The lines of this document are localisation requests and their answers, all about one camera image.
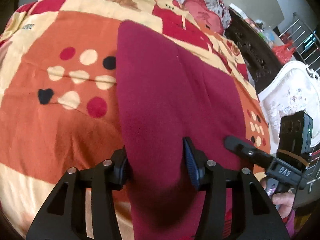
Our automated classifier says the maroon fleece garment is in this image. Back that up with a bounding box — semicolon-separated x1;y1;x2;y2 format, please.
116;21;248;239

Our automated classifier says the person right hand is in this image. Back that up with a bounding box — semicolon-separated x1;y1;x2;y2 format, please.
260;177;295;219

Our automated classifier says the dark carved wooden headboard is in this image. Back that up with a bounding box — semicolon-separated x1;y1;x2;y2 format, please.
225;9;283;93

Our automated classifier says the red heart cushion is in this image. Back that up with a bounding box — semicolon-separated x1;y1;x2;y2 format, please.
183;0;225;35

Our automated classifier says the metal drying rack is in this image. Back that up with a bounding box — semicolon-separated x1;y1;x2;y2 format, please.
279;12;319;73

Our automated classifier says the white upholstered floral chair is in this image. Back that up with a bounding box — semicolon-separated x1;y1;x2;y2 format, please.
258;61;319;153

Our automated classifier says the orange red patterned blanket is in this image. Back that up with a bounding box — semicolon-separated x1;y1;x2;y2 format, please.
1;0;270;239

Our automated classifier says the red plastic bag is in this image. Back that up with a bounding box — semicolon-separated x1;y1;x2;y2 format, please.
272;41;296;65

